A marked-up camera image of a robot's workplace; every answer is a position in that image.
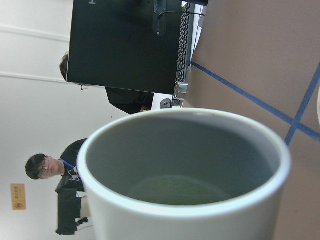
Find standing person with glasses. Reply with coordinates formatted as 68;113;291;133
25;138;91;236

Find black keyboard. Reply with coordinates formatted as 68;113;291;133
176;3;191;82

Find black computer mouse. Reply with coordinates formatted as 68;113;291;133
159;98;172;109

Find yellow wall sign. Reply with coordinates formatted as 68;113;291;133
10;184;26;211

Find black computer monitor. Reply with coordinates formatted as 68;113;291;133
66;0;196;95

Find seated person in black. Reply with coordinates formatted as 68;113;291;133
59;51;155;115

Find white mug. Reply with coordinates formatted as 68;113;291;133
77;108;291;240

